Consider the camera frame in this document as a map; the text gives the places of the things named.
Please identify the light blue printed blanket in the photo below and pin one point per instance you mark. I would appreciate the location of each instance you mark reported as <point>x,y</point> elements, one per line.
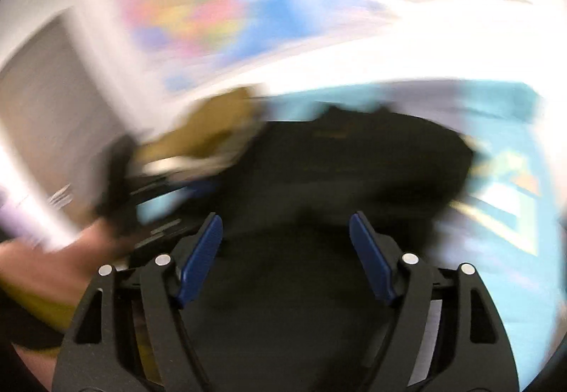
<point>509,117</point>

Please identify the olive green cloth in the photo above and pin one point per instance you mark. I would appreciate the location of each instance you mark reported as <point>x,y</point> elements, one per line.
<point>208,126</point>

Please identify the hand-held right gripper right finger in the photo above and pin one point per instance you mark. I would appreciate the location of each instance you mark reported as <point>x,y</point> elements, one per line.
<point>371,259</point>

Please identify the colourful wall map poster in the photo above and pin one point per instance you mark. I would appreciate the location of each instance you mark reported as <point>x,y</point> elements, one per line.
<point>199,11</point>

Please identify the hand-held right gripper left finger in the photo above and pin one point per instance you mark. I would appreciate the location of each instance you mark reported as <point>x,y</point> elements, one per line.
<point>201,259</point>

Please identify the grey door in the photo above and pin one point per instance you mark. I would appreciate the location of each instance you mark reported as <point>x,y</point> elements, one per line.
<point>44,108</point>

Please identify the black garment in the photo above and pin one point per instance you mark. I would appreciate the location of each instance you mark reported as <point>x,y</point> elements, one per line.
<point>354,161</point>

